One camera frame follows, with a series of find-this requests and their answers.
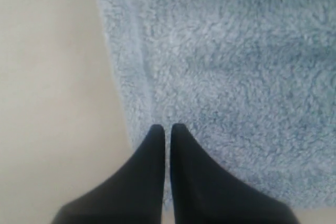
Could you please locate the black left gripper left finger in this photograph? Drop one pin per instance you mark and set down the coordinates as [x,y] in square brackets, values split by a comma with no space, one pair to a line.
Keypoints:
[134,194]

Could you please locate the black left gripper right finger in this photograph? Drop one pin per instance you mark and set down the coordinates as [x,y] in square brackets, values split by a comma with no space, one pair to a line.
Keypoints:
[203,192]

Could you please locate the light blue terry towel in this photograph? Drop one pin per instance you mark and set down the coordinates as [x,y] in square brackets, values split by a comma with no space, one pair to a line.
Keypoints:
[253,80]

